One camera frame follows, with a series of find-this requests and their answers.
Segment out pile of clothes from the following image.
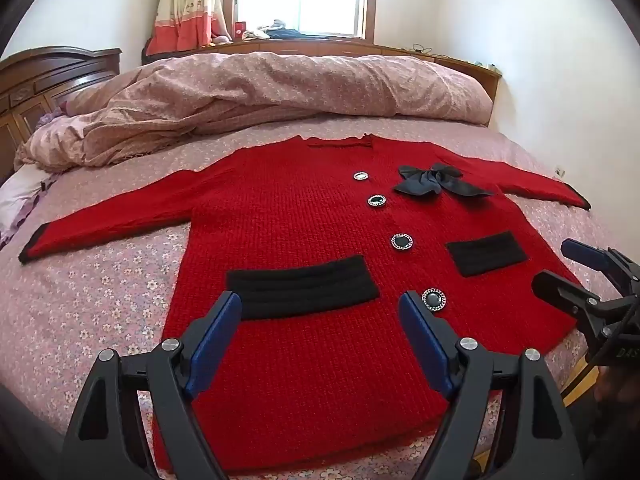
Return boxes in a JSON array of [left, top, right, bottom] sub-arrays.
[[243, 19, 307, 41]]

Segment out pink floral bed sheet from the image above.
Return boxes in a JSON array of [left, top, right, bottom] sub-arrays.
[[0, 119, 621, 480]]

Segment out dark wooden headboard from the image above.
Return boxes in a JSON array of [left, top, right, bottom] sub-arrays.
[[0, 46, 124, 187]]

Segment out white and purple pillow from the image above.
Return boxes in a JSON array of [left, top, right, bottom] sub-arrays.
[[0, 105, 68, 252]]

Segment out red knit cardigan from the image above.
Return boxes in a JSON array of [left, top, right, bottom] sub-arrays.
[[19, 132, 592, 465]]

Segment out cream and orange curtain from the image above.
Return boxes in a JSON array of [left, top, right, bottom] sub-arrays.
[[145, 0, 234, 56]]

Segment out pink quilt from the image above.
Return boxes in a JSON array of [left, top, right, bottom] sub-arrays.
[[14, 52, 495, 172]]

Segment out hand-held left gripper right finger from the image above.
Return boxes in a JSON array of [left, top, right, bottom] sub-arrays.
[[397, 290, 584, 480]]

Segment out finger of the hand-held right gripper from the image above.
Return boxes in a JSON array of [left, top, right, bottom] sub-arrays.
[[560, 238, 640, 287], [531, 270, 640, 334]]

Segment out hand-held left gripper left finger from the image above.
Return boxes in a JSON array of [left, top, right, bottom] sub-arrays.
[[60, 291, 243, 480]]

